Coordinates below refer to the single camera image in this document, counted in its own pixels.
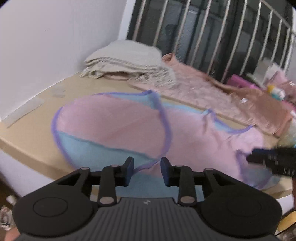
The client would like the pink satin quilt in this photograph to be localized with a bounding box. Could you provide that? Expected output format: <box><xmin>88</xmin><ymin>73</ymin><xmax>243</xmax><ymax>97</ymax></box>
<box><xmin>105</xmin><ymin>53</ymin><xmax>294</xmax><ymax>137</ymax></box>

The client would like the metal window grille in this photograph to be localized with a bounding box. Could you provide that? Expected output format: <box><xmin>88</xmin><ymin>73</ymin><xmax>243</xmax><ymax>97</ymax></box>
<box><xmin>126</xmin><ymin>0</ymin><xmax>296</xmax><ymax>84</ymax></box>

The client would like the pink pouch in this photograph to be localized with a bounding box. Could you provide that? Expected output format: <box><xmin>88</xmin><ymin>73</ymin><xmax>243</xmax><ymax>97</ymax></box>
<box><xmin>273</xmin><ymin>71</ymin><xmax>290</xmax><ymax>87</ymax></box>

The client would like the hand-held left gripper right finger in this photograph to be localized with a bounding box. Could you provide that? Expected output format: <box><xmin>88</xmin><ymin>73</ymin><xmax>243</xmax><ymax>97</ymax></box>
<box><xmin>161</xmin><ymin>157</ymin><xmax>238</xmax><ymax>207</ymax></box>

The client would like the magenta flat box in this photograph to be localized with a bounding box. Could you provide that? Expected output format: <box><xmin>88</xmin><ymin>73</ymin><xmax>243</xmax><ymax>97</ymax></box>
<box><xmin>228</xmin><ymin>74</ymin><xmax>257</xmax><ymax>90</ymax></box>

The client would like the pink and blue garment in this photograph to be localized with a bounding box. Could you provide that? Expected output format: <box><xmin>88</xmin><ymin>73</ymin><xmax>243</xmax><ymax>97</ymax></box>
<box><xmin>51</xmin><ymin>90</ymin><xmax>275</xmax><ymax>189</ymax></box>

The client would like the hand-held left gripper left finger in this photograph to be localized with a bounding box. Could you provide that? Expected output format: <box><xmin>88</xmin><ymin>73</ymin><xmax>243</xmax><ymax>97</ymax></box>
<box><xmin>55</xmin><ymin>157</ymin><xmax>134</xmax><ymax>207</ymax></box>

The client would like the clear plastic strip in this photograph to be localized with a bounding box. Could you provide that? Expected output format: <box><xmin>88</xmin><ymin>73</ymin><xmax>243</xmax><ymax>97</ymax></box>
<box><xmin>5</xmin><ymin>97</ymin><xmax>45</xmax><ymax>128</ymax></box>

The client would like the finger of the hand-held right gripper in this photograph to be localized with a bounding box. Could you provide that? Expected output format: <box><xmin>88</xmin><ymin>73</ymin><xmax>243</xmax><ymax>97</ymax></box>
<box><xmin>253</xmin><ymin>149</ymin><xmax>277</xmax><ymax>155</ymax></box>
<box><xmin>247</xmin><ymin>154</ymin><xmax>273</xmax><ymax>164</ymax></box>

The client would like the clear tape piece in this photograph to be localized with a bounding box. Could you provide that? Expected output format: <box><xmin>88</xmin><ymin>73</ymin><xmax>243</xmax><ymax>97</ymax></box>
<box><xmin>52</xmin><ymin>87</ymin><xmax>66</xmax><ymax>98</ymax></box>

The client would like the white and yellow plush toy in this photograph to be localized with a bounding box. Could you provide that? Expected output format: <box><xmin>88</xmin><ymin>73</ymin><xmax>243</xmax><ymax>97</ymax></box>
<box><xmin>266</xmin><ymin>85</ymin><xmax>286</xmax><ymax>101</ymax></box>

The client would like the beige knitted fringed scarf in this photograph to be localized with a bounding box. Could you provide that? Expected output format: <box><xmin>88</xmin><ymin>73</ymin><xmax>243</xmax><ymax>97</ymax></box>
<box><xmin>80</xmin><ymin>40</ymin><xmax>177</xmax><ymax>90</ymax></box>

